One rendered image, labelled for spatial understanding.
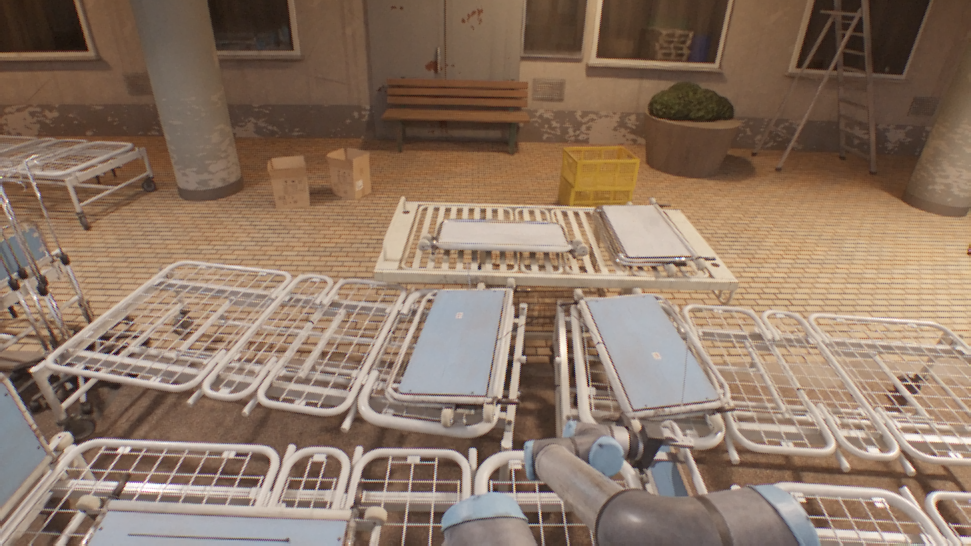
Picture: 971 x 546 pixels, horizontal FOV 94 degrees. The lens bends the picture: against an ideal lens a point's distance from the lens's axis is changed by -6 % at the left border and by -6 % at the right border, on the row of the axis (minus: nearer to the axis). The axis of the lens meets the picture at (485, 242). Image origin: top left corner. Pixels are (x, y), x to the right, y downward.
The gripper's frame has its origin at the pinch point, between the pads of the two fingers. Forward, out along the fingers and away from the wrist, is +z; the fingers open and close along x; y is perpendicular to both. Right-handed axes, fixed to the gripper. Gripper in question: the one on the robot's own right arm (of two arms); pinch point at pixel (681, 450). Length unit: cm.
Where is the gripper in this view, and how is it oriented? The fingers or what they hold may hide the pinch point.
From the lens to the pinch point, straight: 154.2
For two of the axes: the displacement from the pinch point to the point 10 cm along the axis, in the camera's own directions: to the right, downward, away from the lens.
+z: 9.8, 1.7, 1.1
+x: 2.0, -8.7, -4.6
